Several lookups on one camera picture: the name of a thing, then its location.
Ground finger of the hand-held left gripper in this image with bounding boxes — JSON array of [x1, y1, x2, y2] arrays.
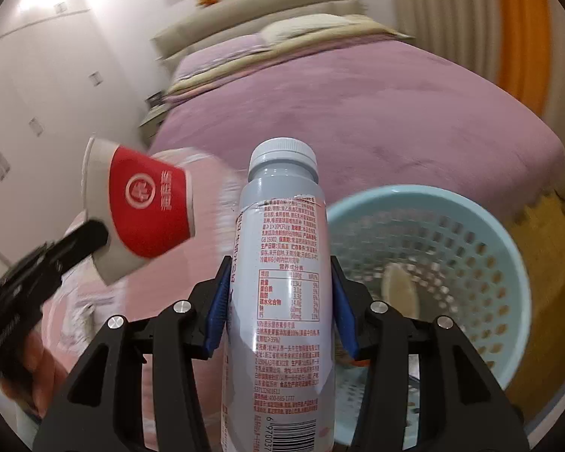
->
[[52, 219, 110, 271]]

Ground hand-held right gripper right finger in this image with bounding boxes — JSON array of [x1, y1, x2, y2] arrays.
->
[[328, 254, 530, 452]]

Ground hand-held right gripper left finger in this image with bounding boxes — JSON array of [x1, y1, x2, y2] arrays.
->
[[32, 254, 234, 452]]

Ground red white paper cup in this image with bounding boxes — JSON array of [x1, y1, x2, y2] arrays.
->
[[81, 136, 196, 287]]

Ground white plastic drink bottle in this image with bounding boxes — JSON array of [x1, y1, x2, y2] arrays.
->
[[221, 137, 336, 452]]

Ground light blue plastic basket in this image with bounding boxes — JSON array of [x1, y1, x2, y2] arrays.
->
[[322, 185, 533, 446]]

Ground person's left hand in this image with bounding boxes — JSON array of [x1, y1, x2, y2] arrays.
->
[[2, 332, 62, 420]]

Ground beige nightstand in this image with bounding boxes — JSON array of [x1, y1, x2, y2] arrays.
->
[[139, 99, 170, 147]]

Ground white wardrobe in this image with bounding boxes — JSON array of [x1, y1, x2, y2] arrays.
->
[[0, 0, 170, 264]]

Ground purple bedspread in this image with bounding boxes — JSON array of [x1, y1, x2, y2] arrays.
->
[[148, 40, 565, 227]]

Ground purple pillow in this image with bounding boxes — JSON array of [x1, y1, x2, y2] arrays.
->
[[172, 34, 269, 81]]

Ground cream pillow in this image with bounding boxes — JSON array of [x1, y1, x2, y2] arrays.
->
[[259, 15, 373, 45]]

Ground beige padded headboard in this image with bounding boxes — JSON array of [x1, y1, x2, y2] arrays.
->
[[151, 0, 359, 60]]

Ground orange curtain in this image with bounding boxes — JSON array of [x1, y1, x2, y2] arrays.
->
[[492, 0, 554, 116]]

